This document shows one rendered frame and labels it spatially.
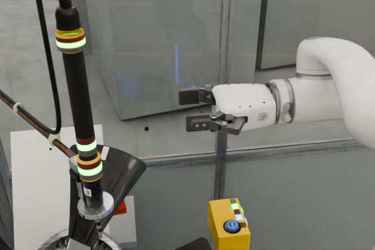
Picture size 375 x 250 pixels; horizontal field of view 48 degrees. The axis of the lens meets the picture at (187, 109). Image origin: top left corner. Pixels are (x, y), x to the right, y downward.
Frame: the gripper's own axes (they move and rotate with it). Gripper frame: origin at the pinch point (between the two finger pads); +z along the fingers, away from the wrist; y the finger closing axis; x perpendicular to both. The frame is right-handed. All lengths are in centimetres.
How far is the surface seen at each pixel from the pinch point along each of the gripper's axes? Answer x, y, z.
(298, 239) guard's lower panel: -122, 71, -66
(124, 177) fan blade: -24.2, 12.3, 12.8
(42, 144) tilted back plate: -32, 40, 36
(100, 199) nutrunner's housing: -18.0, -1.2, 17.2
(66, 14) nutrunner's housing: 19.1, -1.9, 18.3
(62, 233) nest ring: -49, 21, 31
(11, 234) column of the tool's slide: -83, 56, 58
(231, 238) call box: -59, 21, -17
